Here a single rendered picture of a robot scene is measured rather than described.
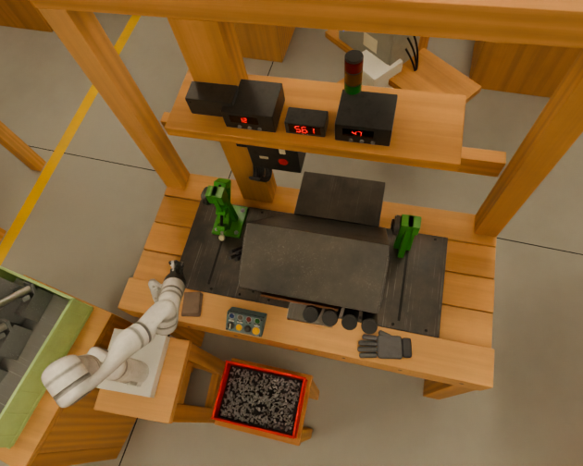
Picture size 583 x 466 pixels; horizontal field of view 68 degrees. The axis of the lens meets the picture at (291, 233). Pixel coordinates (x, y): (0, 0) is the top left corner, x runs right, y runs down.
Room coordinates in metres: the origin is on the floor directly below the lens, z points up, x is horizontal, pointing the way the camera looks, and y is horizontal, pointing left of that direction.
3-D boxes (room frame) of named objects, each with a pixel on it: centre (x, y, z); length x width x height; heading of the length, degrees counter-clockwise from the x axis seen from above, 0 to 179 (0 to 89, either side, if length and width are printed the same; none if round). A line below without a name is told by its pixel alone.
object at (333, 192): (0.71, -0.20, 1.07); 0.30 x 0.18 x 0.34; 64
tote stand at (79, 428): (0.54, 1.27, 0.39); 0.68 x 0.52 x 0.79; 144
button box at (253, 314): (0.45, 0.26, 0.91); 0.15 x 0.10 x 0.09; 64
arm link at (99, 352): (0.37, 0.73, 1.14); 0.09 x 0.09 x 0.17; 52
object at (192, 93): (0.96, 0.13, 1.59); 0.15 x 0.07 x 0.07; 64
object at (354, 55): (0.86, -0.28, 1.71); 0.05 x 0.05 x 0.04
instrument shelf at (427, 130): (0.87, -0.15, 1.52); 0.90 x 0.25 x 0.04; 64
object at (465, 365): (0.38, 0.08, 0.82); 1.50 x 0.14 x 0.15; 64
